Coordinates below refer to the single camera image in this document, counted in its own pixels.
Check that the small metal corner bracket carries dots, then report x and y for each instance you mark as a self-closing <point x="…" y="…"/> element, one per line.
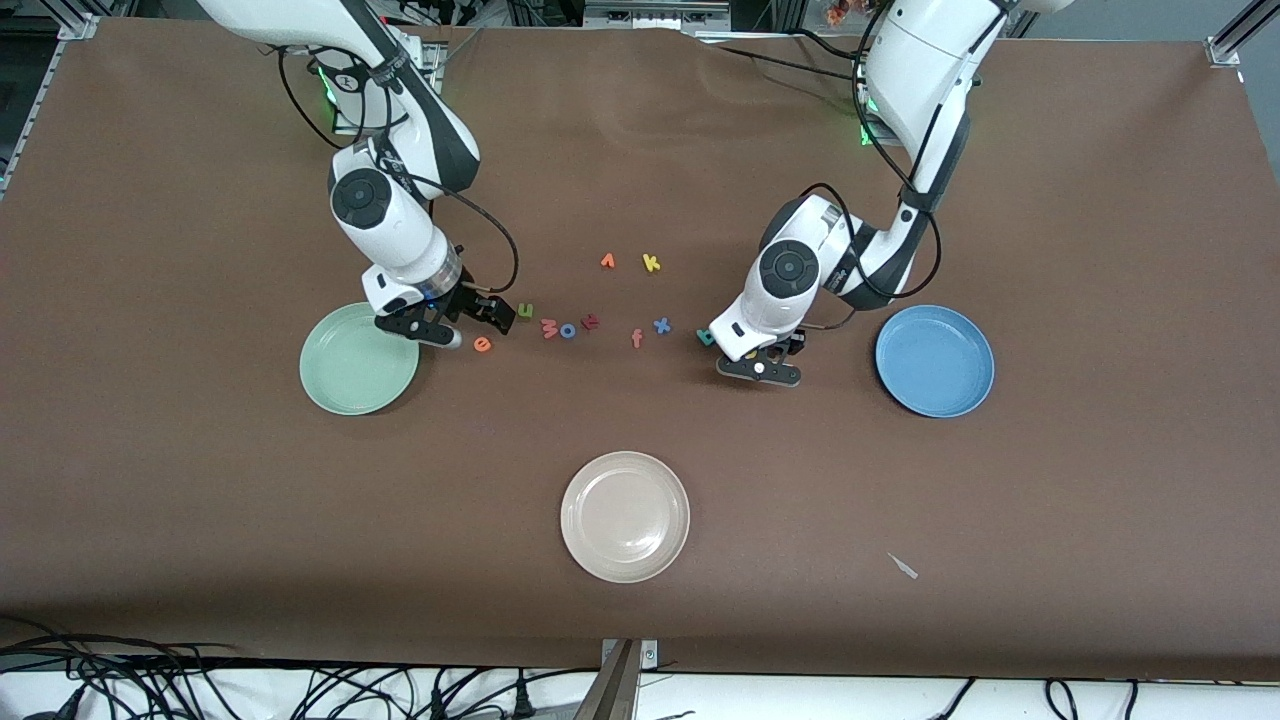
<point x="78" y="30"/>

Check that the metal bracket with screw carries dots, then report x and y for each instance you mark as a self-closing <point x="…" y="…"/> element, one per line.
<point x="649" y="655"/>

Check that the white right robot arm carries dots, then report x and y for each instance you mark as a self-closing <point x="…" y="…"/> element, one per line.
<point x="400" y="230"/>

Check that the brown table cover sheet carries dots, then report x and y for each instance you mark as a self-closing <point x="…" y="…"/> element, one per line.
<point x="640" y="150"/>

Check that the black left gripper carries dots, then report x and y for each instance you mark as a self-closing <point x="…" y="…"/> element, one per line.
<point x="794" y="346"/>

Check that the blue plate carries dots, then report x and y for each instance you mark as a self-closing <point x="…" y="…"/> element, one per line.
<point x="935" y="360"/>

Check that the light green plate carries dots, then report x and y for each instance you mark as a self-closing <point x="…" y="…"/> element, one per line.
<point x="350" y="375"/>

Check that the beige plate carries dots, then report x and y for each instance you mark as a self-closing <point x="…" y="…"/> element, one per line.
<point x="625" y="516"/>

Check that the grey metal beam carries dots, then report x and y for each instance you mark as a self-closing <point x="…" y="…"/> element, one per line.
<point x="610" y="690"/>

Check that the pink foam letter w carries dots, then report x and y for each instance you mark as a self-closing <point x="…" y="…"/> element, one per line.
<point x="549" y="328"/>

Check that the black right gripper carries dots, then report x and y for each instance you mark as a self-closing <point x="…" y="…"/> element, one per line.
<point x="471" y="300"/>

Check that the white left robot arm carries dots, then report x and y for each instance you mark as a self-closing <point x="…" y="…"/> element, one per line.
<point x="790" y="270"/>

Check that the aluminium frame profile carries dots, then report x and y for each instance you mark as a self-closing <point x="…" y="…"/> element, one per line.
<point x="1235" y="35"/>

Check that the grey power strip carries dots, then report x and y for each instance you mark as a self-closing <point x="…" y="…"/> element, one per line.
<point x="655" y="12"/>

